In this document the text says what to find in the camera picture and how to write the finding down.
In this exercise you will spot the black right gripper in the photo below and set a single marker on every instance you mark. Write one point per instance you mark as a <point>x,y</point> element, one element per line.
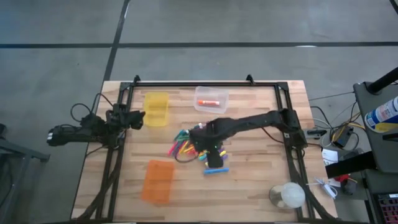
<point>202,138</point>

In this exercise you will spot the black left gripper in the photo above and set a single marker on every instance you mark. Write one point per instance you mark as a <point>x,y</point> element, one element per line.
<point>119,118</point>

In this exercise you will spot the green-capped whiteboard marker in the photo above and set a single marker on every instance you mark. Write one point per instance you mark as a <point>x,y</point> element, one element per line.
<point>199,126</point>

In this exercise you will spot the thin orange marker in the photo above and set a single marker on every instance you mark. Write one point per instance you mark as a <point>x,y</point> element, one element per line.
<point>190,151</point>

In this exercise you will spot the teal highlighter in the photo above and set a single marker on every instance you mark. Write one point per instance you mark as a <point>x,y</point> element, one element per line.
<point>202,156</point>

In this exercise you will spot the thin yellow marker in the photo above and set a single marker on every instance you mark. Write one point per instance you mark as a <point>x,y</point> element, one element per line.
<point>185,147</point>

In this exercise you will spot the yellow translucent plastic bin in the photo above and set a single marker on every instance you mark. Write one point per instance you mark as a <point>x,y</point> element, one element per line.
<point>156,109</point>

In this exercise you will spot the yellow highlighter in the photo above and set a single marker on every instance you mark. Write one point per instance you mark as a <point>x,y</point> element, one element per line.
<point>222,152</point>

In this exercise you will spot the purple highlighter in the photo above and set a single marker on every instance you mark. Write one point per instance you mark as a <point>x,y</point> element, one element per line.
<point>224,157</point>

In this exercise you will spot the blue highlighter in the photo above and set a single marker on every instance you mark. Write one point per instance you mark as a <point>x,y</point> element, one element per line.
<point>216,170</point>

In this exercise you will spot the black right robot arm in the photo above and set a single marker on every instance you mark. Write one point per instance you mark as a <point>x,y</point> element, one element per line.
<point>255,119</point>

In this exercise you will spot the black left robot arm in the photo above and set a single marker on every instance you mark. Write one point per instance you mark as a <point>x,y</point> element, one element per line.
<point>68,135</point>

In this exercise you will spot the thin blue marker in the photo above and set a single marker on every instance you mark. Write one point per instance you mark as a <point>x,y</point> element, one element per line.
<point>176,150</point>

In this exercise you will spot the thin pink marker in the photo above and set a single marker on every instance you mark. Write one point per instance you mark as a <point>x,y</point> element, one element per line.
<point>172,150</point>

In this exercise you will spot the clear plastic bin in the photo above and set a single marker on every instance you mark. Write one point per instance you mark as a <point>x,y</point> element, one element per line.
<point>214,93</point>

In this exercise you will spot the orange translucent plastic bin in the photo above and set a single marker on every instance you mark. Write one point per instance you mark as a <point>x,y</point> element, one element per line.
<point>158,182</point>

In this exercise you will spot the grey metal stand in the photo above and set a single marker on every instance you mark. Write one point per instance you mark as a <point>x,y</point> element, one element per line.
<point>31,154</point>

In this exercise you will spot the black table clamp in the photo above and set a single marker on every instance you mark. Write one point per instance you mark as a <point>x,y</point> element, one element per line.
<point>315,133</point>

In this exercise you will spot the white paper card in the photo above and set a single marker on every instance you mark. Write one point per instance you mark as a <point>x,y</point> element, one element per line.
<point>329,155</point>

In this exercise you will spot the black power adapter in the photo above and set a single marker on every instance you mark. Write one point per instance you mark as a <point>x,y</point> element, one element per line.
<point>343,138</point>

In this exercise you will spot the small red object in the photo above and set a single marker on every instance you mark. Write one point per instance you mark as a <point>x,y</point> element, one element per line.
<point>343,178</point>

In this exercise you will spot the small black object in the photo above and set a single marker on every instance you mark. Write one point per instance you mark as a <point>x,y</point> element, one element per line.
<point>349,187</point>

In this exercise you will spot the grey cart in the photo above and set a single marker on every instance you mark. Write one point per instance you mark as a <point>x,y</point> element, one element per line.
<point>382,149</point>

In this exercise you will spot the white and blue spray can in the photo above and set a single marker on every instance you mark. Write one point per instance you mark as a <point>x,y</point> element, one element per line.
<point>384,115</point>

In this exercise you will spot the black pole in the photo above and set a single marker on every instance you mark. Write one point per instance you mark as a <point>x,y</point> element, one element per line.
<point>384,81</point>

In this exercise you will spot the backlit keyboard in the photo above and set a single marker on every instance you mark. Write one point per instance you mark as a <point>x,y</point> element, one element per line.
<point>388,208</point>

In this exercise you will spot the black aluminium table frame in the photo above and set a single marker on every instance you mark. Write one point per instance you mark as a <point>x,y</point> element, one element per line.
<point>202,84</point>

